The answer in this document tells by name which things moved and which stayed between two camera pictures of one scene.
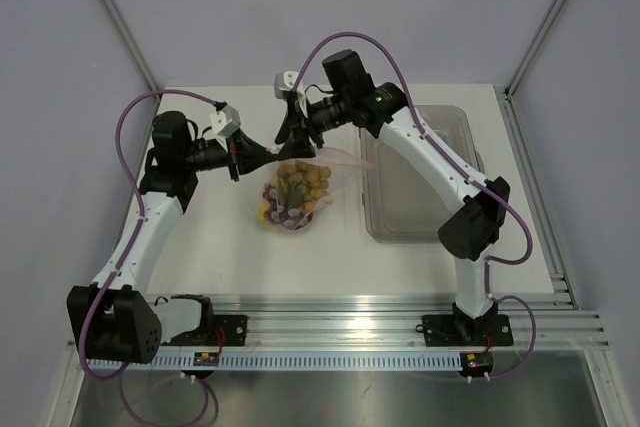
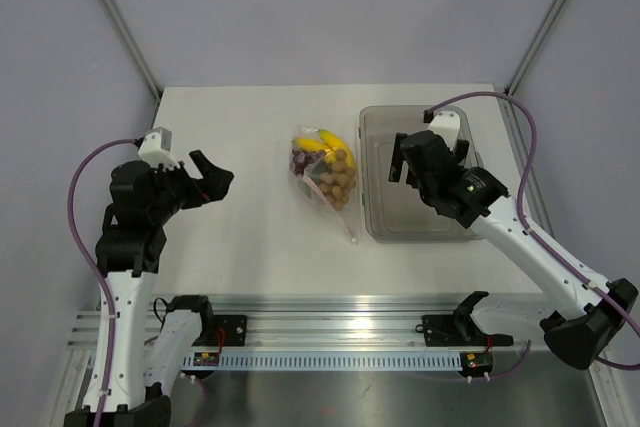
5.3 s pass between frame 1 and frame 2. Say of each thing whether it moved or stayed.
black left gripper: moved
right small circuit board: stayed
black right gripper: moved
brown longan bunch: moved
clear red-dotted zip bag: moved
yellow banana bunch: moved
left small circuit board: stayed
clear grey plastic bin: stayed
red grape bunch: moved
